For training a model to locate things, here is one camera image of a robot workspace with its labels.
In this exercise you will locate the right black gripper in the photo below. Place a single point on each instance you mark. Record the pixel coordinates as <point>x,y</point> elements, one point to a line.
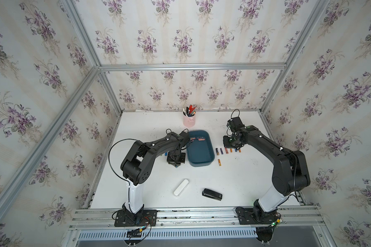
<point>225,144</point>

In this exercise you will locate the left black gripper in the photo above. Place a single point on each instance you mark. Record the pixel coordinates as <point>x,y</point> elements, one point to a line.
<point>170,160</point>

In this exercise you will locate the teal plastic storage box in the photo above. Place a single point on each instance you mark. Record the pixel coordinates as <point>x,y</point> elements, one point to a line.
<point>200,151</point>

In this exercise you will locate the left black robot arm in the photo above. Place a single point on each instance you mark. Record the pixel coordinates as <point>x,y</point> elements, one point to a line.
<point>138,164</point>

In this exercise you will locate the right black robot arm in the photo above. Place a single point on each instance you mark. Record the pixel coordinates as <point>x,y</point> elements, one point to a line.
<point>290,170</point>

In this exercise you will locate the white rectangular case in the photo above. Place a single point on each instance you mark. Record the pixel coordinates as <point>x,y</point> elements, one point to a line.
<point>180,188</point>

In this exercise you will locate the pink pen cup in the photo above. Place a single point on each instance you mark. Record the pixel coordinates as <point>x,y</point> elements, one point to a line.
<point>189,121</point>

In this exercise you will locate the black stapler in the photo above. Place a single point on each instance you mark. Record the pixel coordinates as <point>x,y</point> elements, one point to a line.
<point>212,194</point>

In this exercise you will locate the pens in cup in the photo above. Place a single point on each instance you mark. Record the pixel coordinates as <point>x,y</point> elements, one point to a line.
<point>189,111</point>

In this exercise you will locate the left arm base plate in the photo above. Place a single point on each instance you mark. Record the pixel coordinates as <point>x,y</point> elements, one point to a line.
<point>125,218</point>

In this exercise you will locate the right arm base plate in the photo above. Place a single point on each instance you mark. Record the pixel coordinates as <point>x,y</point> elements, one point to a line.
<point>255,215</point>

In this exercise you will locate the aluminium front rail frame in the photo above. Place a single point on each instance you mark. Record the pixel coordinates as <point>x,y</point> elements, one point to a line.
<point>295,226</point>

